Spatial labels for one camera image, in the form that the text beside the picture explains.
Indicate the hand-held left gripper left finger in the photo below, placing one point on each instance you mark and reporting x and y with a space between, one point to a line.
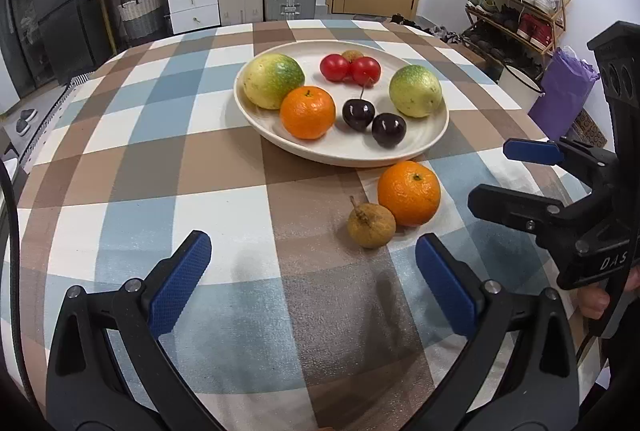
180 281

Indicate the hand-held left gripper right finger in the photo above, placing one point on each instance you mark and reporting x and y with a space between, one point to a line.
445 283

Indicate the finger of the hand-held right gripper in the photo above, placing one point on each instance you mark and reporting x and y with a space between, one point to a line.
532 151
515 208

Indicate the brown longan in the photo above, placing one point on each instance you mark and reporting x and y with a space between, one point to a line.
353 56
372 226

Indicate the orange mandarin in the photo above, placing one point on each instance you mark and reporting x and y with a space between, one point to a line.
306 112
409 193

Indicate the green speckled fruit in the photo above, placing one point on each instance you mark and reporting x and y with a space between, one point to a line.
415 91

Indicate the stemless dark cherry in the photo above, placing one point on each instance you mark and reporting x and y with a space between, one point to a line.
388 130

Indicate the dark cherry with stem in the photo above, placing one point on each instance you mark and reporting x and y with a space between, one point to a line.
358 114

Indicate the cream round plate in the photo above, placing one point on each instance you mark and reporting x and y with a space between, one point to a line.
320 151

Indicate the red cherry tomato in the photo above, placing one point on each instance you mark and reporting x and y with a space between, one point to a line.
365 71
334 67

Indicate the yellow-green speckled fruit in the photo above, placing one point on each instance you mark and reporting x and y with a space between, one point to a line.
272 81

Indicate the person's right hand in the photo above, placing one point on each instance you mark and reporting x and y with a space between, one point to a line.
594 303

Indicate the brown patterned box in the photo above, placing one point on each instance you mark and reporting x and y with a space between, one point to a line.
590 128

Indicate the purple bag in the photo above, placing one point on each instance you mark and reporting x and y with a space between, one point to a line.
562 96

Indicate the white bucket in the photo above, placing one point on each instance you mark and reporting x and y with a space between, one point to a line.
520 86

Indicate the wooden shoe rack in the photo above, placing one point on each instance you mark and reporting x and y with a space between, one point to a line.
562 18

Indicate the checked tablecloth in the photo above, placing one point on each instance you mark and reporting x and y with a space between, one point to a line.
150 136

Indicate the scattered group of sneakers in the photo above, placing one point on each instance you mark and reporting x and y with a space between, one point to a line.
440 33

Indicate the grey slipper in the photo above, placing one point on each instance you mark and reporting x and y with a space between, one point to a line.
22 126
28 114

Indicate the grey white woven basket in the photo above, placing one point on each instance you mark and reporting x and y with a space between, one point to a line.
140 13

